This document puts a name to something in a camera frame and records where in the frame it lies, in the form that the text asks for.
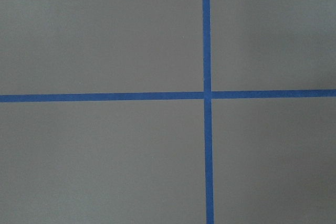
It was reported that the brown paper table cover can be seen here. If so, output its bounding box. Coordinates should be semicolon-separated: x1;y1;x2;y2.
1;0;335;223

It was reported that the blue tape strip crosswise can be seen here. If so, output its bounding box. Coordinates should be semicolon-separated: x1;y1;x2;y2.
1;89;335;103

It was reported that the blue tape strip lengthwise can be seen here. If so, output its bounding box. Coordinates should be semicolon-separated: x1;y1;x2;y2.
202;0;214;223

